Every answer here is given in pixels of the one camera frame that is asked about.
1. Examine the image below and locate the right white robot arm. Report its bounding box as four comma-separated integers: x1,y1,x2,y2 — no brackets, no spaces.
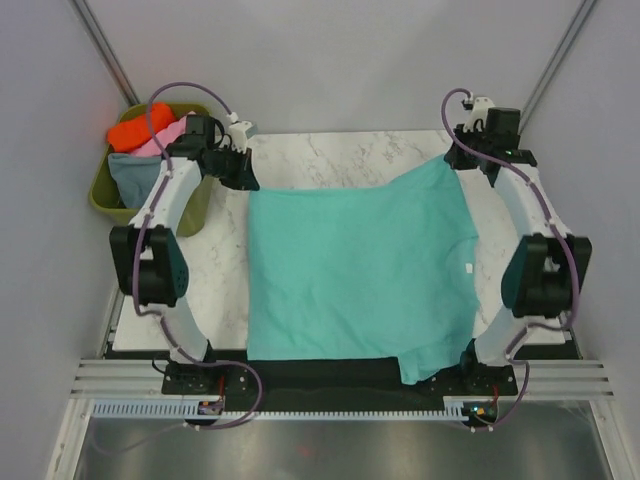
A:
444,97,592,396

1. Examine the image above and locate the olive green plastic bin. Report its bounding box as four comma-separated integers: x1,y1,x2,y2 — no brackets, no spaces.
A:
89,103,213,237

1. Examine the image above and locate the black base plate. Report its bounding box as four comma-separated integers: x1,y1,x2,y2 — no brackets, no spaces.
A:
162,349,518,413

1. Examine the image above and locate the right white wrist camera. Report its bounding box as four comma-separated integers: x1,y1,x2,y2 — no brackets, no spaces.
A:
462,95,495,133

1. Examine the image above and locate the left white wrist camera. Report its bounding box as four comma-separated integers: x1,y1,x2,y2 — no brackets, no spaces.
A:
227,112,257,153

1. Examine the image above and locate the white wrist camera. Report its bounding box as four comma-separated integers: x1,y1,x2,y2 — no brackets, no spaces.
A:
227,112,257,153
462,95,495,133

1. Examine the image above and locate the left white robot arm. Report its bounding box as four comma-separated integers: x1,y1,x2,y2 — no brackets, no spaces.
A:
109,113,260,395

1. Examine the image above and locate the aluminium extrusion rail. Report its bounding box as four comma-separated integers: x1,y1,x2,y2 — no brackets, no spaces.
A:
69,357,171,400

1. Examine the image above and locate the orange t shirt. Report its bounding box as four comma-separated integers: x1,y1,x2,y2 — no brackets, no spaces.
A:
106,103,177,153

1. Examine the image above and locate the white slotted cable duct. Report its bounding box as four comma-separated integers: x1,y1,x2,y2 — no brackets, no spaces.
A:
90,396,469,422

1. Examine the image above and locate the grey blue t shirt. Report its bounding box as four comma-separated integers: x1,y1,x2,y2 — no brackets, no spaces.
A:
107,153,162,209

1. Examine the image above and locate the teal t shirt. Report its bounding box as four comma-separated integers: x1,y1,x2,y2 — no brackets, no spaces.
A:
247,157,478,385

